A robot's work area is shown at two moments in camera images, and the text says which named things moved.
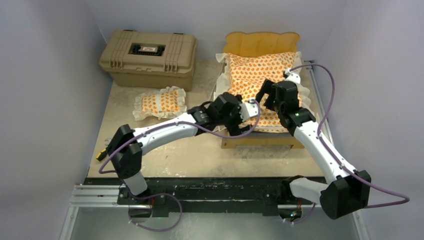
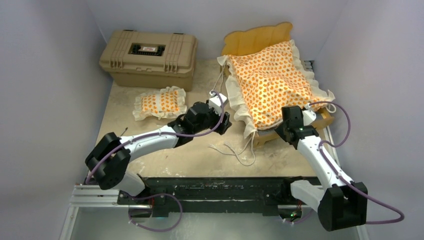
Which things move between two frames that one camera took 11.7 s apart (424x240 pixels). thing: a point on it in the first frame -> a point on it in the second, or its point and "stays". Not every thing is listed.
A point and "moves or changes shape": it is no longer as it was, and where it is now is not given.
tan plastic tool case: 150,59 stays
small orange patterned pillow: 168,103 stays
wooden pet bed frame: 262,42 moves or changes shape
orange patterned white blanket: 243,74 moves or changes shape
